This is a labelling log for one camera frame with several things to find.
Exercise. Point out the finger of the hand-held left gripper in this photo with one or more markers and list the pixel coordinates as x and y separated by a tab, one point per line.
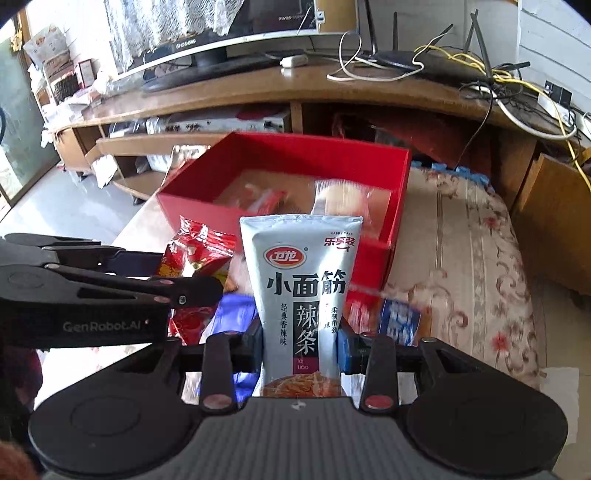
194	291
138	264

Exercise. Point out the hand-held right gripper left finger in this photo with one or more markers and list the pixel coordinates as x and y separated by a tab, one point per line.
253	345

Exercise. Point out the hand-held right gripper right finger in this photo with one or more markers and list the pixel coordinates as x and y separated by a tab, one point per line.
345	355

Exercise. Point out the red snack packet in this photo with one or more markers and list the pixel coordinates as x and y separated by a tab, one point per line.
198	258

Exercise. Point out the blue sausage snack packet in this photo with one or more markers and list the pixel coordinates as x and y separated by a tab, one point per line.
231	318

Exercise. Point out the clear packet with blue label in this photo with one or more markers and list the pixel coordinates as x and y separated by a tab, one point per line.
400	321

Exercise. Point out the white spicy strip snack packet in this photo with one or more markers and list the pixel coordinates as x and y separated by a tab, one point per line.
300	295

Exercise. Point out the red cardboard box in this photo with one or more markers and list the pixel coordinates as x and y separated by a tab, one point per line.
221	217

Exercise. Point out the orange snack packet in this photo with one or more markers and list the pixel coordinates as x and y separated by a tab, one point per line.
268	198

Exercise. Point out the floral tablecloth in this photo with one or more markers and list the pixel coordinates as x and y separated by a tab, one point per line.
466	277

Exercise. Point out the clear bread packet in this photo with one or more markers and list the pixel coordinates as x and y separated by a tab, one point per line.
351	203

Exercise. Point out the silver media player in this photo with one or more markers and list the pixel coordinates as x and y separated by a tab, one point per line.
221	123

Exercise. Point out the pile of gift boxes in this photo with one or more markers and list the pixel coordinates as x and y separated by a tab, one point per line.
57	69

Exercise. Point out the blue plastic bottle pack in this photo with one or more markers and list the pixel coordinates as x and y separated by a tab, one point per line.
452	171

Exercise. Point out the wooden television stand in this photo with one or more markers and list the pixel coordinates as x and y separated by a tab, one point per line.
295	92

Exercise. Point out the black television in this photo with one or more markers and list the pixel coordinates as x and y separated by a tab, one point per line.
203	32

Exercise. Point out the white lace cloth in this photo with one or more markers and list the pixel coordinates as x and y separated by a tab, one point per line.
184	23

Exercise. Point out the white power adapter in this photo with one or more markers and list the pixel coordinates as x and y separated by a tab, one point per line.
293	60

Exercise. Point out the black router with antennas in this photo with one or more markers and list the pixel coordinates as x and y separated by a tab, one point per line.
395	57

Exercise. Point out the white power strip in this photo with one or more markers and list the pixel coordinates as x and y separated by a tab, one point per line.
556	99

